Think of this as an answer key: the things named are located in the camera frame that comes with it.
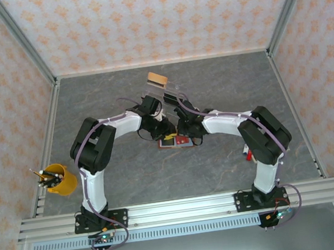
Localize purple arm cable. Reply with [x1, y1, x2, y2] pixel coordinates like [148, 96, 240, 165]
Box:
[177, 83, 307, 240]
[67, 94, 165, 250]

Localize yellow pencil cup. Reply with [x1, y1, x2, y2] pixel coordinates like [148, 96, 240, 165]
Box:
[38, 161, 80, 200]

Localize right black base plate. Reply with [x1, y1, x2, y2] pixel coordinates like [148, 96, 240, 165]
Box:
[233, 186, 289, 214]

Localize black board bracket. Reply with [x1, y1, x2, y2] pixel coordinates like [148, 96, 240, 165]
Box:
[258, 210, 281, 231]
[92, 241, 116, 250]

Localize slotted grey cable duct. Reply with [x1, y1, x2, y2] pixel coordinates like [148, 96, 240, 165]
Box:
[31, 210, 296, 250]

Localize green controller board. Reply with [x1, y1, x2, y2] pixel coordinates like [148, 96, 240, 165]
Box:
[87, 232, 117, 246]
[266, 208, 294, 222]

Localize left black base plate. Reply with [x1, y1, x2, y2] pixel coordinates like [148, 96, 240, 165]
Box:
[72, 208, 131, 235]

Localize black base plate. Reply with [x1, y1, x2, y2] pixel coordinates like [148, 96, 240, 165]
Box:
[72, 208, 131, 235]
[233, 186, 289, 214]

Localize aluminium frame rail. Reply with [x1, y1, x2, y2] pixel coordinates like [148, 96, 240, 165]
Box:
[266, 46, 329, 184]
[12, 79, 78, 219]
[54, 45, 270, 81]

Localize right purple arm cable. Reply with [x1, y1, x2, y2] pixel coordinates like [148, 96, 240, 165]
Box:
[177, 83, 307, 240]

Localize brown leather card holder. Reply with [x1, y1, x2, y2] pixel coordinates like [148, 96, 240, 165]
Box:
[157, 132, 194, 152]

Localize aluminium mounting rail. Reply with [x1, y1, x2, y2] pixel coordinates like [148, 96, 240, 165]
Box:
[15, 177, 334, 245]

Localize tan wooden block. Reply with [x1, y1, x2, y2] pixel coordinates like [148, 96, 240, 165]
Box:
[146, 70, 170, 90]

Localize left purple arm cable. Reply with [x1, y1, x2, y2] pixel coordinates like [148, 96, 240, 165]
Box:
[67, 94, 165, 250]

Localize aluminium frame post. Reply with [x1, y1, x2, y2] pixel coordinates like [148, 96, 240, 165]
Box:
[0, 0, 59, 92]
[260, 0, 327, 57]

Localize black pen white cap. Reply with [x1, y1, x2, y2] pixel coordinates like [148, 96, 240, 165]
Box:
[38, 167, 57, 184]

